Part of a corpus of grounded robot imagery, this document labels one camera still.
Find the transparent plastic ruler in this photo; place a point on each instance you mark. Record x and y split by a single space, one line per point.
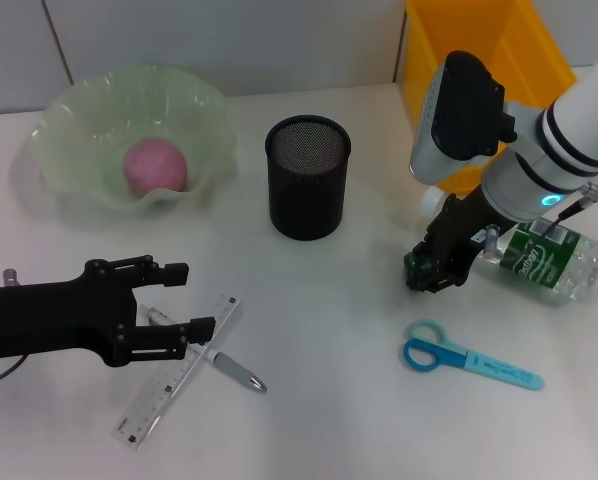
149 405

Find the pink peach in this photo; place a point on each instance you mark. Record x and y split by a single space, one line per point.
154 167

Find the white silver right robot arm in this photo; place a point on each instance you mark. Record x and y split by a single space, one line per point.
569 130

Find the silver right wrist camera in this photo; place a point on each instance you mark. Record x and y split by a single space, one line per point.
454 115

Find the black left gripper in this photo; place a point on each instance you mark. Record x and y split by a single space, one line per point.
54 320

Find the yellow plastic bin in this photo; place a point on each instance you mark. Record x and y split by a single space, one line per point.
529 50

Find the pale green glass fruit bowl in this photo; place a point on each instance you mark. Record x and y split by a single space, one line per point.
94 115

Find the grey silver pen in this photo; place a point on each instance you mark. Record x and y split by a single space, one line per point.
234 372

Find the black mesh pen holder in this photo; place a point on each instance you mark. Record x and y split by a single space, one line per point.
309 210

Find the clear green-label water bottle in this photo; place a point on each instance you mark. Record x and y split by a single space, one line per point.
544 260

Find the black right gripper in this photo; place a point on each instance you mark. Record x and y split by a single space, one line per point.
459 230

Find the blue scissors with sheath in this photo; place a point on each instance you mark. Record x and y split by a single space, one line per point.
419 355

